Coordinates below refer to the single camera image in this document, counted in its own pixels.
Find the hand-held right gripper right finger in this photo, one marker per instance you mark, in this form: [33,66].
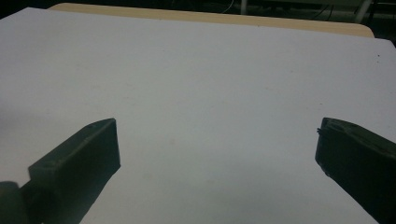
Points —
[358,161]

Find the white table cover sheet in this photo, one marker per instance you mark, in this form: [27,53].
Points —
[202,93]

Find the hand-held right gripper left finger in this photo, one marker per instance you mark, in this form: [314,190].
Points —
[77,161]

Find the light wooden table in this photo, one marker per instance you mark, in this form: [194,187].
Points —
[218,18]

